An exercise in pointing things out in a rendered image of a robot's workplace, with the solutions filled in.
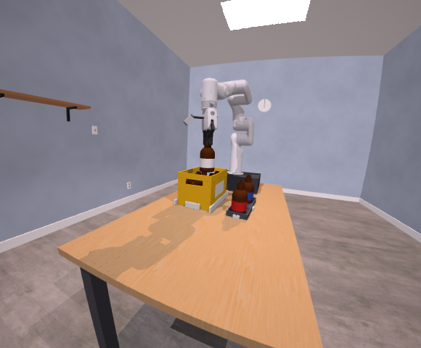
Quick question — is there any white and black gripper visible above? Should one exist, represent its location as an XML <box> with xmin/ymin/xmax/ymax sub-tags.
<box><xmin>201</xmin><ymin>107</ymin><xmax>217</xmax><ymax>146</ymax></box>

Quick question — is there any yellow bottle crate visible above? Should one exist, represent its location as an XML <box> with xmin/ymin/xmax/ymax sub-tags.
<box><xmin>178</xmin><ymin>167</ymin><xmax>228</xmax><ymax>211</ymax></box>

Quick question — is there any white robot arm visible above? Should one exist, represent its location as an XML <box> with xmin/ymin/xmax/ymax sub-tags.
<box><xmin>200</xmin><ymin>78</ymin><xmax>254</xmax><ymax>175</ymax></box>

